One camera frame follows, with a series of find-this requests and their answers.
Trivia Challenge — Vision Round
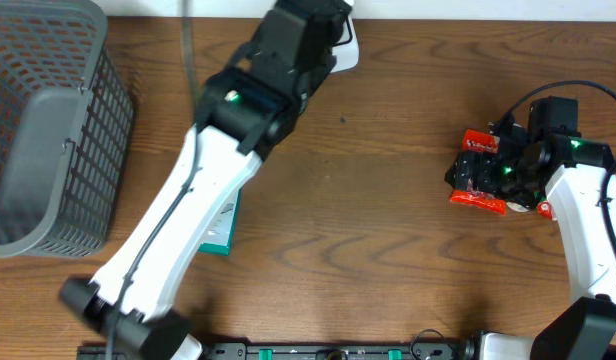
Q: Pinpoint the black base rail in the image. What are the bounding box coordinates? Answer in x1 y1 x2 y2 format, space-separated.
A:
76 340 489 360

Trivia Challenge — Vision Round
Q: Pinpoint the white barcode scanner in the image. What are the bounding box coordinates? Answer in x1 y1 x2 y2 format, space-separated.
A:
331 17 360 73

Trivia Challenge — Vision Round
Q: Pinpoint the green 3M gloves package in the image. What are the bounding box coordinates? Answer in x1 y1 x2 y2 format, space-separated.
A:
198 190 241 256

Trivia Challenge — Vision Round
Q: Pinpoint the grey plastic mesh basket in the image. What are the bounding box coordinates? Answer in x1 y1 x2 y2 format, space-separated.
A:
0 0 135 258

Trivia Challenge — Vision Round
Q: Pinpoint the green lid jar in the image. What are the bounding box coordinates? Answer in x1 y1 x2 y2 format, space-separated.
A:
506 202 530 213

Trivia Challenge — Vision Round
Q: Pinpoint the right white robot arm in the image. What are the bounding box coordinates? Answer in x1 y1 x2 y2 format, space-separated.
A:
445 127 616 359

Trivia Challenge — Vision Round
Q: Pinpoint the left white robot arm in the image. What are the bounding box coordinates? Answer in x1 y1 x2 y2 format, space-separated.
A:
59 67 312 359

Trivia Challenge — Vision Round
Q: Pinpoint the red stick packet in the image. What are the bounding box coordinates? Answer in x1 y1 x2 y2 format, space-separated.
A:
536 200 555 221

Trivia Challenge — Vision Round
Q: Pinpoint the red snack bag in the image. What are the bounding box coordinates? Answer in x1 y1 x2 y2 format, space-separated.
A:
444 129 506 215

